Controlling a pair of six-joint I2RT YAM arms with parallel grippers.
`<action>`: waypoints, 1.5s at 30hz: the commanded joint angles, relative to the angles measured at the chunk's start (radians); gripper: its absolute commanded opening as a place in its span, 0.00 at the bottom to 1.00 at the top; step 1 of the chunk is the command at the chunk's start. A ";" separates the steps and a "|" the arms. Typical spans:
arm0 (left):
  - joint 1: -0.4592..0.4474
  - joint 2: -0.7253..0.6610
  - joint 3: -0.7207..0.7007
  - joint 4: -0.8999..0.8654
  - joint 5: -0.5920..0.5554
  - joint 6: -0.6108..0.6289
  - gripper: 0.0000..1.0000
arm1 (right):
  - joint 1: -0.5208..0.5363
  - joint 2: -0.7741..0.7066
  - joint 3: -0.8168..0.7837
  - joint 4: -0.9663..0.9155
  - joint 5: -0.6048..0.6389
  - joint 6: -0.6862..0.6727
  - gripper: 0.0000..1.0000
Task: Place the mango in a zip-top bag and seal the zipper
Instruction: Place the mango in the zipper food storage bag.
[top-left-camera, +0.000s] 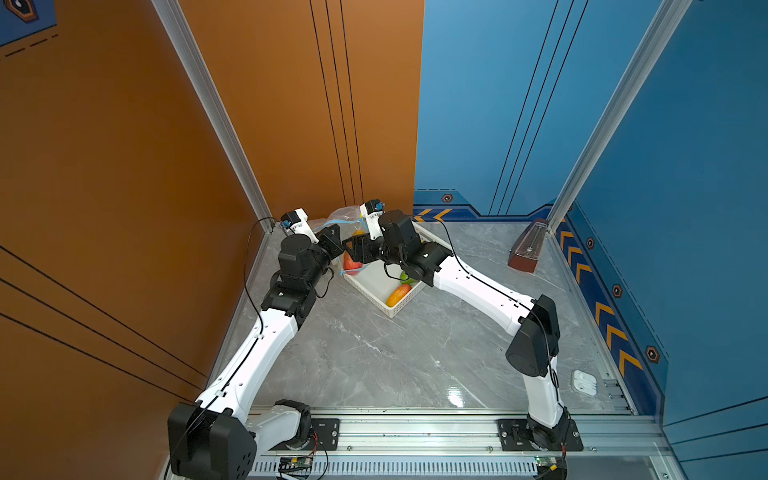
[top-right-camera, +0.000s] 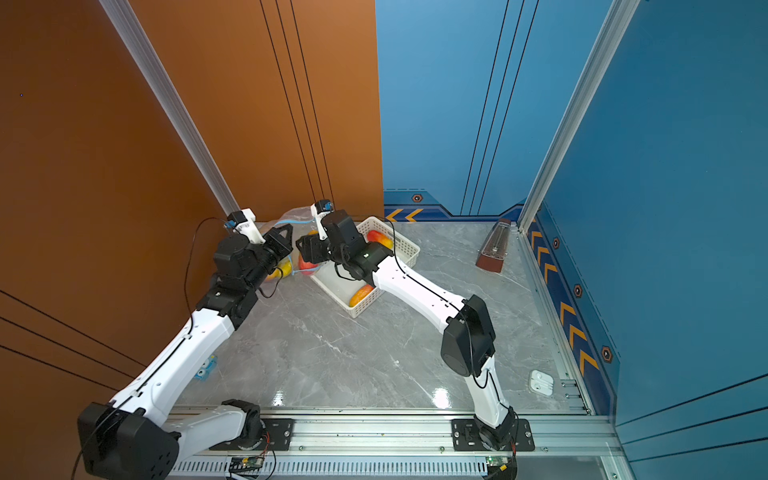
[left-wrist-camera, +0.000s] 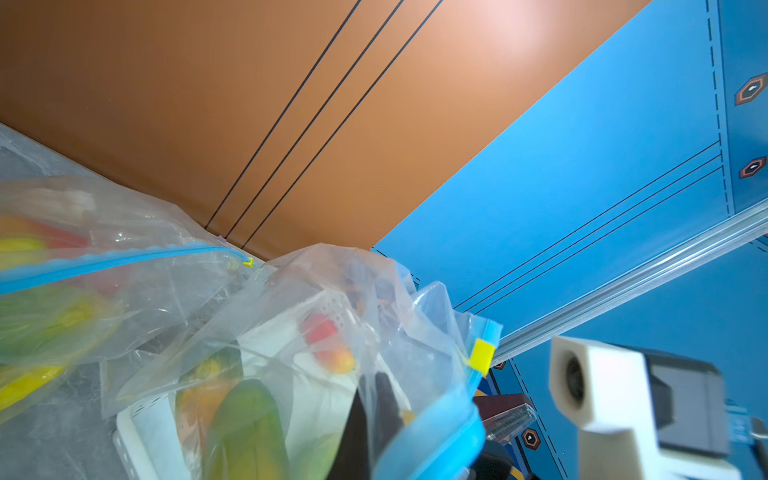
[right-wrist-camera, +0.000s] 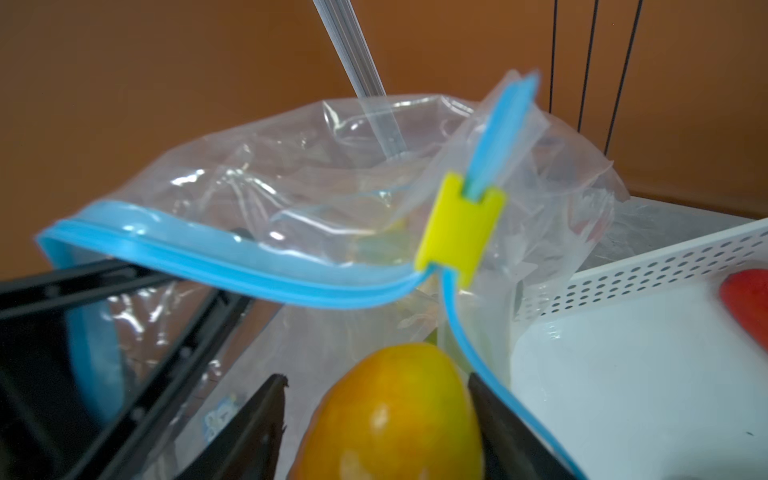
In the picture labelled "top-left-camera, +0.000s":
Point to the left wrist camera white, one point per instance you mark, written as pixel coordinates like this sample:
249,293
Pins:
296,221

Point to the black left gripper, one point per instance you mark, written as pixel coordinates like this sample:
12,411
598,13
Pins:
331,245

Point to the aluminium corner post left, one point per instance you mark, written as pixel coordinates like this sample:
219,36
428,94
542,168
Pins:
186,47

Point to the white small power adapter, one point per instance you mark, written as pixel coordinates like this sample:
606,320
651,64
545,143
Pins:
584,383

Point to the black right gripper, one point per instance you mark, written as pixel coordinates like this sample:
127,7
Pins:
361,244

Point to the white perforated plastic basket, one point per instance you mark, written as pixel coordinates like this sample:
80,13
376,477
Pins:
377,282

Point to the aluminium corner post right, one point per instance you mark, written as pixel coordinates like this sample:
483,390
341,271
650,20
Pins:
653,43

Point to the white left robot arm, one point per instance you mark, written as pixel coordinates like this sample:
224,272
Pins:
210,438

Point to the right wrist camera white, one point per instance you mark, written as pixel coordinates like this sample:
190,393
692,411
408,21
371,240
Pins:
370,212

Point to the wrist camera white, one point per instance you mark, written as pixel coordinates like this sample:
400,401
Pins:
370,212
296,221

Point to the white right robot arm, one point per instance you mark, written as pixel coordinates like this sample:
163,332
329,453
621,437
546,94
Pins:
534,347

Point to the aluminium front rail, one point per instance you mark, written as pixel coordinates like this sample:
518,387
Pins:
470,444

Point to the aluminium corner post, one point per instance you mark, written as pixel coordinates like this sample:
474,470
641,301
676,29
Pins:
653,43
186,47

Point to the green mango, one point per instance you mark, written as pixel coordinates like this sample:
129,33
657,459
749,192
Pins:
405,279

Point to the clear zip-top bag blue zipper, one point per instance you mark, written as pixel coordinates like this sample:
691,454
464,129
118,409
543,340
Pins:
350,224

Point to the red wedge metronome box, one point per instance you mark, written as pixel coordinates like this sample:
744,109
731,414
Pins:
526,250

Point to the red apple-like mango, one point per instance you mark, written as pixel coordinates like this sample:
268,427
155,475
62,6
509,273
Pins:
398,295

